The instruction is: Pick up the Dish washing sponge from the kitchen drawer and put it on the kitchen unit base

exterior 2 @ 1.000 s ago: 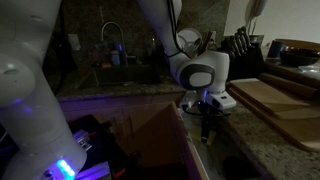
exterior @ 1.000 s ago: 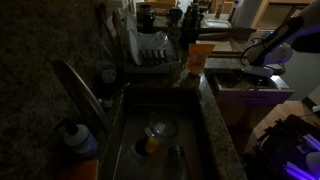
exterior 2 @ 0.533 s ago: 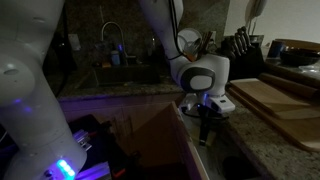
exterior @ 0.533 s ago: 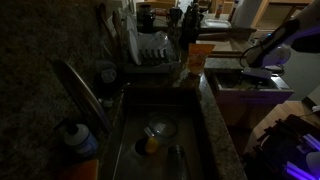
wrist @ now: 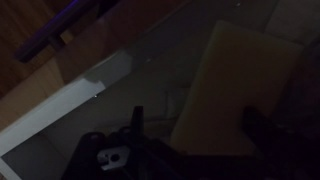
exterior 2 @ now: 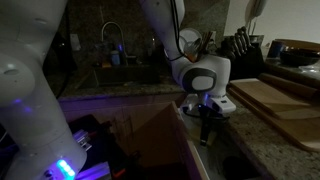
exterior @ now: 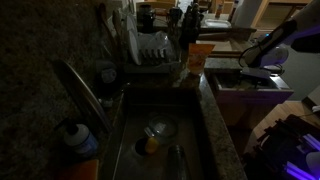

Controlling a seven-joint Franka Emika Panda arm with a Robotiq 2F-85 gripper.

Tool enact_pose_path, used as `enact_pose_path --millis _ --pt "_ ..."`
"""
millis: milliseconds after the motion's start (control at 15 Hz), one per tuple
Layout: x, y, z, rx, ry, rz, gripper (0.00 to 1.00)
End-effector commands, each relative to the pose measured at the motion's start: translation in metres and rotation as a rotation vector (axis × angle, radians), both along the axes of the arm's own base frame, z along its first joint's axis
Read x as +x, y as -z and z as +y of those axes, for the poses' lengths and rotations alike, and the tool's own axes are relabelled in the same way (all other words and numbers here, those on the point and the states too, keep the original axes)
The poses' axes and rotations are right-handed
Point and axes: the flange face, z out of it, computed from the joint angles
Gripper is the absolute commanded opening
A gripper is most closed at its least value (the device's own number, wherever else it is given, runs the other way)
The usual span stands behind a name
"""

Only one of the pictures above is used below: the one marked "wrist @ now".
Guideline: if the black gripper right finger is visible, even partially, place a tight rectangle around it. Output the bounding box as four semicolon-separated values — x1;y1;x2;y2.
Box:
240;105;320;180

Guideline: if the white kitchen drawer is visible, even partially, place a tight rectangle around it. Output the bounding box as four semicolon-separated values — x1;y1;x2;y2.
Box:
0;0;320;180

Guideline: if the yellow dish washing sponge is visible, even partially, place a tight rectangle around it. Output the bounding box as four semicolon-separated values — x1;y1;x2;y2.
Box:
169;19;305;158

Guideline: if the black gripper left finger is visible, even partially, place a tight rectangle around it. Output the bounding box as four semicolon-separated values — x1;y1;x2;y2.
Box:
62;105;148;180

